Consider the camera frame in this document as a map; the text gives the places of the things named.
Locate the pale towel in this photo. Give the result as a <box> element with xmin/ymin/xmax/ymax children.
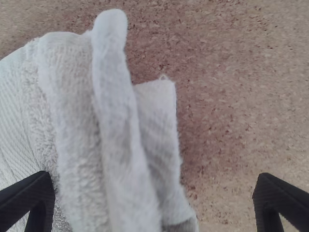
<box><xmin>0</xmin><ymin>9</ymin><xmax>199</xmax><ymax>232</ymax></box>

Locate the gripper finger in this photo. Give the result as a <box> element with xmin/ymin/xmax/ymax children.
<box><xmin>0</xmin><ymin>170</ymin><xmax>56</xmax><ymax>232</ymax></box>
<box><xmin>252</xmin><ymin>172</ymin><xmax>309</xmax><ymax>232</ymax></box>

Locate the cork mat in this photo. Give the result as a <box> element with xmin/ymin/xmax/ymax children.
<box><xmin>0</xmin><ymin>0</ymin><xmax>309</xmax><ymax>232</ymax></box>

